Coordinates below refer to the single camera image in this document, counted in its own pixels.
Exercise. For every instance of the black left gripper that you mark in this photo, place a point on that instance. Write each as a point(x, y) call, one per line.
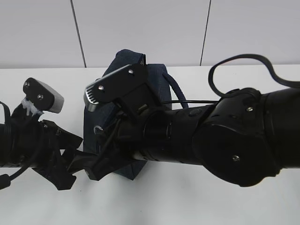
point(37, 143)

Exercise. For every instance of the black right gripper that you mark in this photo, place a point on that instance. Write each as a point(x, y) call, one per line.
point(101, 130)

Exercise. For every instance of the dark blue lunch bag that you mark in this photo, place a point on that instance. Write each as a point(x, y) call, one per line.
point(158, 77)

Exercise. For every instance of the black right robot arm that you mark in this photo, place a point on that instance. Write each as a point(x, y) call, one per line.
point(241, 140)

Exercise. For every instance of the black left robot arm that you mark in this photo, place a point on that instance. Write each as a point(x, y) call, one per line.
point(5, 141)

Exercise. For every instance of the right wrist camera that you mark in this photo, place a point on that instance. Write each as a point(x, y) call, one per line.
point(127, 87)

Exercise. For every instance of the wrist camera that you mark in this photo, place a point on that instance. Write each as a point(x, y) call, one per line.
point(127, 87)
point(42, 96)

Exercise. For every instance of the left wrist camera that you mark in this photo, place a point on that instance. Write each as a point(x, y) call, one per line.
point(42, 96)

